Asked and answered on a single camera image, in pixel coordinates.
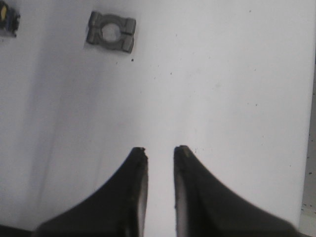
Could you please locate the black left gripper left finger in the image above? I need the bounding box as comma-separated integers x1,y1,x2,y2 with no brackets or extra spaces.
34,147,148,237

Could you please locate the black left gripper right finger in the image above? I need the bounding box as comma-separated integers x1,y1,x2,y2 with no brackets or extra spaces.
173,145,300,237

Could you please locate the grey split clamp block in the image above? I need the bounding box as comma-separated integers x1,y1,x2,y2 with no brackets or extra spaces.
86,11,136,53

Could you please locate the red emergency stop button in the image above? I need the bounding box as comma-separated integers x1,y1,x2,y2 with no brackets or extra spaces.
0,0,21,38

